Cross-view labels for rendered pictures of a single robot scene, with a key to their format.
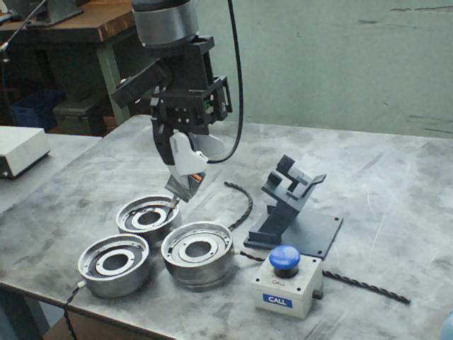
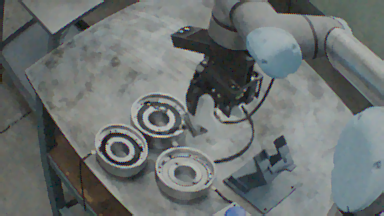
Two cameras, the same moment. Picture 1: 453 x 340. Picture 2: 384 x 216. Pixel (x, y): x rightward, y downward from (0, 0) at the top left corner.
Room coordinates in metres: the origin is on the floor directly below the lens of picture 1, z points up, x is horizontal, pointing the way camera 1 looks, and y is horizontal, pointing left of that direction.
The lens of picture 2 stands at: (-0.19, -0.02, 1.87)
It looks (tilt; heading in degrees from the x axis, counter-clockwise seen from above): 47 degrees down; 7
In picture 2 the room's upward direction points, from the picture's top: 12 degrees clockwise
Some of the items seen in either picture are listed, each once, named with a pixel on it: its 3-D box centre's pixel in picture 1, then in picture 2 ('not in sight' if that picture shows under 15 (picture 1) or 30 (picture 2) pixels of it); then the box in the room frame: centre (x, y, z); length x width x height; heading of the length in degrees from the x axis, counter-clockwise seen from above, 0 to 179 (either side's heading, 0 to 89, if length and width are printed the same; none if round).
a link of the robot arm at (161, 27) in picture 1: (168, 21); (234, 27); (0.66, 0.04, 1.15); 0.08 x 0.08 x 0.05
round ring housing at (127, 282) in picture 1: (117, 266); (119, 152); (0.63, 0.18, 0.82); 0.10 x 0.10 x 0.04
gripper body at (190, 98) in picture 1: (185, 83); (230, 66); (0.65, 0.03, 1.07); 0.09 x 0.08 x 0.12; 58
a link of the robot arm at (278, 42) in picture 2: not in sight; (277, 36); (0.58, -0.03, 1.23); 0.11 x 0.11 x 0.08; 34
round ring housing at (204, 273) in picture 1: (199, 253); (184, 176); (0.62, 0.06, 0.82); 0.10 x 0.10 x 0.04
